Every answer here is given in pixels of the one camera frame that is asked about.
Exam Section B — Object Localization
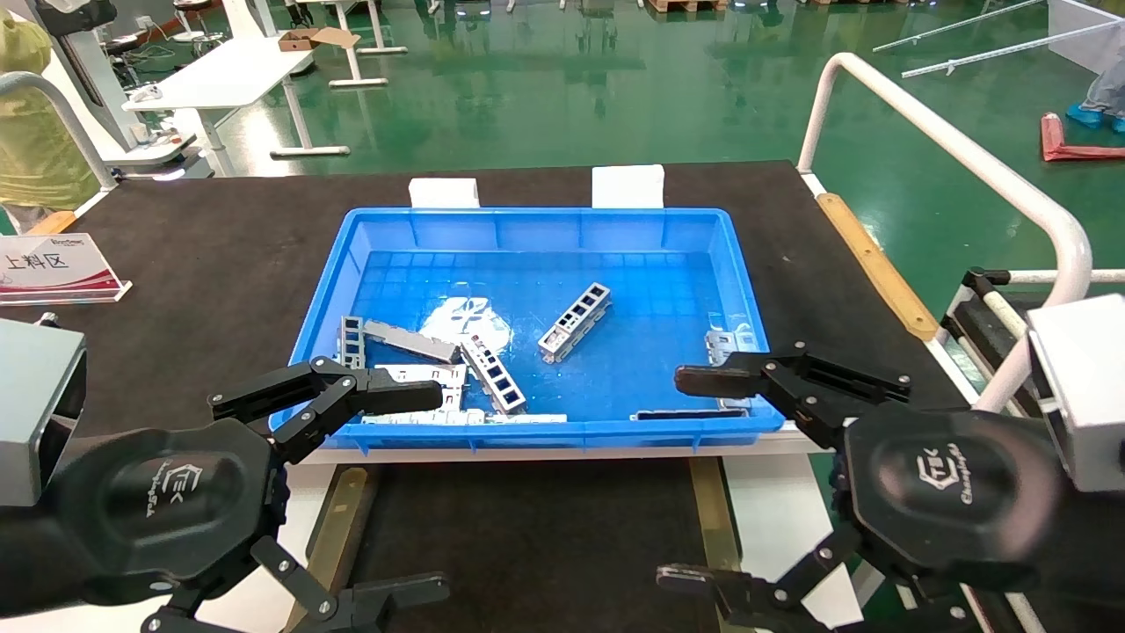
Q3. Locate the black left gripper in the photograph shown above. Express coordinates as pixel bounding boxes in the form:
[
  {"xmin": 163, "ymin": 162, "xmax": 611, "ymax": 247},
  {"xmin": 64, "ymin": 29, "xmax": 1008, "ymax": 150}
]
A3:
[{"xmin": 48, "ymin": 356, "xmax": 452, "ymax": 633}]

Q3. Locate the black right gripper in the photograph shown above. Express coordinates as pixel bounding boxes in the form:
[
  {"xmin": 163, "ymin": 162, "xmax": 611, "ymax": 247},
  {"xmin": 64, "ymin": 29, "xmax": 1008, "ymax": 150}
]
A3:
[{"xmin": 655, "ymin": 343, "xmax": 1069, "ymax": 633}]

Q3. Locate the metal bracket with square holes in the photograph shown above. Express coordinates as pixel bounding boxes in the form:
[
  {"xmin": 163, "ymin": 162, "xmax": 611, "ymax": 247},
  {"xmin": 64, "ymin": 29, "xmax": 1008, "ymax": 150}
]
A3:
[
  {"xmin": 538, "ymin": 282, "xmax": 613, "ymax": 364},
  {"xmin": 459, "ymin": 338, "xmax": 528, "ymax": 415}
]

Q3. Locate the silver flat metal part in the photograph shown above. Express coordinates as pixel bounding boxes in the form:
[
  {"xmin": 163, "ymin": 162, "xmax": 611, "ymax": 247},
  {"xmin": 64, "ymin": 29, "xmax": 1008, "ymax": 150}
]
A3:
[{"xmin": 374, "ymin": 362, "xmax": 468, "ymax": 393}]

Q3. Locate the silver notched metal part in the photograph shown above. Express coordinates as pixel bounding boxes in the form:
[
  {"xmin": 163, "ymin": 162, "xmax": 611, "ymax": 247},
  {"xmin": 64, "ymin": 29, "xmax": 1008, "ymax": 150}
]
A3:
[{"xmin": 705, "ymin": 327, "xmax": 758, "ymax": 411}]

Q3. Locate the long plain grey metal part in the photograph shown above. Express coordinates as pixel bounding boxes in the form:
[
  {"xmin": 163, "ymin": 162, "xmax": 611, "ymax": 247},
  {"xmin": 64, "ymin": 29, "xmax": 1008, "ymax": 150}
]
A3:
[{"xmin": 363, "ymin": 320, "xmax": 462, "ymax": 365}]

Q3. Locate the brass tray edge strip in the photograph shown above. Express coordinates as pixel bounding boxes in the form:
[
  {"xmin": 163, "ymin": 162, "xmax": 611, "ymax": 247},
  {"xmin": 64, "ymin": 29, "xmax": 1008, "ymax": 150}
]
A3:
[
  {"xmin": 303, "ymin": 466, "xmax": 372, "ymax": 621},
  {"xmin": 690, "ymin": 457, "xmax": 746, "ymax": 577}
]

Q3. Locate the long silver metal strip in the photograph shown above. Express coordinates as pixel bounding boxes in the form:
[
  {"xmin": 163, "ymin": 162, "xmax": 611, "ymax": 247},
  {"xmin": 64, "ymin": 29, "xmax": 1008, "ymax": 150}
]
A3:
[{"xmin": 360, "ymin": 409, "xmax": 569, "ymax": 428}]

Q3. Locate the blue plastic bin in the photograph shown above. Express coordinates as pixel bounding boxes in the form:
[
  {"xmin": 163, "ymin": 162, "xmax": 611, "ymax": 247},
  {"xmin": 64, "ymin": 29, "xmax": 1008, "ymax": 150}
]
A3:
[{"xmin": 271, "ymin": 207, "xmax": 785, "ymax": 454}]

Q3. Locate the long wooden edge strip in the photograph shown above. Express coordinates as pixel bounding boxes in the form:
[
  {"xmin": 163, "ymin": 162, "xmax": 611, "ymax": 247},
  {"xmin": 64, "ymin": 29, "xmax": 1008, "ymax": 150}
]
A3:
[{"xmin": 817, "ymin": 193, "xmax": 940, "ymax": 342}]

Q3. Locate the large black table mat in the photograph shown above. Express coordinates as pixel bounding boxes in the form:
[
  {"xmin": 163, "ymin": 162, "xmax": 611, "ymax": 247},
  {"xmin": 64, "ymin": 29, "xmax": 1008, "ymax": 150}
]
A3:
[{"xmin": 0, "ymin": 161, "xmax": 969, "ymax": 445}]

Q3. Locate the white paper tag left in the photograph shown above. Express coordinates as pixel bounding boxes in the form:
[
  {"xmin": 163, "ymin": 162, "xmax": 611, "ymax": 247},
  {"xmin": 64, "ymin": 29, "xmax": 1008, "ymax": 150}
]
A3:
[{"xmin": 410, "ymin": 178, "xmax": 481, "ymax": 209}]

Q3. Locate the white paper tag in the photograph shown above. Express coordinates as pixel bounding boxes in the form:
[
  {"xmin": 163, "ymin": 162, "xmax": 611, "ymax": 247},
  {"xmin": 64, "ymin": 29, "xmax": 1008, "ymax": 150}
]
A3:
[
  {"xmin": 592, "ymin": 165, "xmax": 665, "ymax": 209},
  {"xmin": 410, "ymin": 178, "xmax": 481, "ymax": 209}
]

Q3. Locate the white paper tag right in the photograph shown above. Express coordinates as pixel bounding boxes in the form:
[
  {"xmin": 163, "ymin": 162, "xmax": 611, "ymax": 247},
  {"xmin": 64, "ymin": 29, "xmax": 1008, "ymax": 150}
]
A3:
[{"xmin": 592, "ymin": 165, "xmax": 665, "ymax": 209}]

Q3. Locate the thin white rod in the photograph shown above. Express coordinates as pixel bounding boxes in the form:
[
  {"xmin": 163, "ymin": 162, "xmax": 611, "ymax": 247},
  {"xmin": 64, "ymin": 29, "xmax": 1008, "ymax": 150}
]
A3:
[{"xmin": 1006, "ymin": 268, "xmax": 1125, "ymax": 285}]

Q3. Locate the acrylic sign with red print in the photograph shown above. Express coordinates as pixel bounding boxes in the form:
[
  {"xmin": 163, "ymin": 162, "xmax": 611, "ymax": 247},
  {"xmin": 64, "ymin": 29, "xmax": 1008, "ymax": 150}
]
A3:
[{"xmin": 0, "ymin": 233, "xmax": 133, "ymax": 306}]

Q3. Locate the white tube railing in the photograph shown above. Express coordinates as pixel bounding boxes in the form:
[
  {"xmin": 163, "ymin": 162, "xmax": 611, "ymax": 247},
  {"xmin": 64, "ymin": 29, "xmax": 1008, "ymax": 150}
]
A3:
[{"xmin": 795, "ymin": 53, "xmax": 1093, "ymax": 414}]

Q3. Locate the white work table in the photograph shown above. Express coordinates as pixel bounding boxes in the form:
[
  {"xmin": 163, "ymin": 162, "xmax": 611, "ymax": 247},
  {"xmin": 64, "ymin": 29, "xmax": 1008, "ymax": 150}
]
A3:
[{"xmin": 123, "ymin": 35, "xmax": 351, "ymax": 177}]

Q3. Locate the red floor object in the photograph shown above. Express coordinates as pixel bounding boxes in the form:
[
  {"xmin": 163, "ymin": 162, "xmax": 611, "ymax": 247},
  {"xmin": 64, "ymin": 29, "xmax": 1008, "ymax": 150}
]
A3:
[{"xmin": 1042, "ymin": 113, "xmax": 1125, "ymax": 163}]

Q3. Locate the open cardboard box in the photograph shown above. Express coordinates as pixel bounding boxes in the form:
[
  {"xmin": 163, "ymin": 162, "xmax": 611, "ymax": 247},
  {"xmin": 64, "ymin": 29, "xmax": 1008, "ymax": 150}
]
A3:
[{"xmin": 279, "ymin": 27, "xmax": 361, "ymax": 52}]

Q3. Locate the person in yellow coat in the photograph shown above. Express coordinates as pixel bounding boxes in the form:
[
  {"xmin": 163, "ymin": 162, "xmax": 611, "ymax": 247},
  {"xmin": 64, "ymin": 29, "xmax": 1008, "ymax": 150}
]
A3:
[{"xmin": 0, "ymin": 9, "xmax": 103, "ymax": 232}]

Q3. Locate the grey tube railing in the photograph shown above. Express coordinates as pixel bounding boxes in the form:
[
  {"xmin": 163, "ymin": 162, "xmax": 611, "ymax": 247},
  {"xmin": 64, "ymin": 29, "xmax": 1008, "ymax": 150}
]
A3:
[{"xmin": 0, "ymin": 70, "xmax": 117, "ymax": 191}]

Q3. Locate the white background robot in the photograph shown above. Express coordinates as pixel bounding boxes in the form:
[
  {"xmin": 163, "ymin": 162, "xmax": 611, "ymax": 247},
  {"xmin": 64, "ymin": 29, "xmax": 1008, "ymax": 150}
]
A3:
[{"xmin": 26, "ymin": 0, "xmax": 214, "ymax": 182}]

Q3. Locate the person with blue shoe covers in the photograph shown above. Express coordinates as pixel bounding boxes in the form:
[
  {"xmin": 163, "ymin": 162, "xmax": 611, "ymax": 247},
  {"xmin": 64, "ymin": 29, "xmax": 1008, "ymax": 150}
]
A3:
[{"xmin": 1066, "ymin": 69, "xmax": 1125, "ymax": 134}]

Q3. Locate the white panel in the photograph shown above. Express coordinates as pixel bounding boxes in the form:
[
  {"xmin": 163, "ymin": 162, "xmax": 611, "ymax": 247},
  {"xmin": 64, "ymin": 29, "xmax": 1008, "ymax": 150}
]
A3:
[{"xmin": 1048, "ymin": 0, "xmax": 1125, "ymax": 76}]

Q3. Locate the black frame bracket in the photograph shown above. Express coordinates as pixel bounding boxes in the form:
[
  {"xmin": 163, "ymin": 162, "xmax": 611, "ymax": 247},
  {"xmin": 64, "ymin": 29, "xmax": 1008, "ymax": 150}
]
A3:
[{"xmin": 940, "ymin": 268, "xmax": 1038, "ymax": 392}]

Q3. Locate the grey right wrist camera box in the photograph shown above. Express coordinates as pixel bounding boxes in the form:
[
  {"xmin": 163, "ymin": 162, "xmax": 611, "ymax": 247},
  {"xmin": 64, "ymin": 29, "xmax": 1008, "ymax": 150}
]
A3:
[{"xmin": 1027, "ymin": 295, "xmax": 1125, "ymax": 493}]

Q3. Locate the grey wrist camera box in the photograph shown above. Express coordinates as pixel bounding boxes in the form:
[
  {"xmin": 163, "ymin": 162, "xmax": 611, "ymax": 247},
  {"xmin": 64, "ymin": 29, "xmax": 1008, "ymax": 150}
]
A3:
[
  {"xmin": 0, "ymin": 318, "xmax": 87, "ymax": 509},
  {"xmin": 1027, "ymin": 295, "xmax": 1125, "ymax": 493}
]

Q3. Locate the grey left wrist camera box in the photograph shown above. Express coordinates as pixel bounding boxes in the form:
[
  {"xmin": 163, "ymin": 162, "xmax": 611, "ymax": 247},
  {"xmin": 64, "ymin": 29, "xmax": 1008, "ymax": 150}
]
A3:
[{"xmin": 0, "ymin": 318, "xmax": 87, "ymax": 509}]

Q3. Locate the white table frame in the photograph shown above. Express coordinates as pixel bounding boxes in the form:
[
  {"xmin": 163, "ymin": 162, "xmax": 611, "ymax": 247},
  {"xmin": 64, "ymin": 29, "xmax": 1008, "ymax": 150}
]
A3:
[{"xmin": 299, "ymin": 0, "xmax": 410, "ymax": 89}]

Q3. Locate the white metal rail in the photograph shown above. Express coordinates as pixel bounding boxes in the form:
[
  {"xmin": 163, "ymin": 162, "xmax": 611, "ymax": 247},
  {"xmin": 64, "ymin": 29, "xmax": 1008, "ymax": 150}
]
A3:
[
  {"xmin": 873, "ymin": 0, "xmax": 1049, "ymax": 54},
  {"xmin": 901, "ymin": 19, "xmax": 1125, "ymax": 79}
]

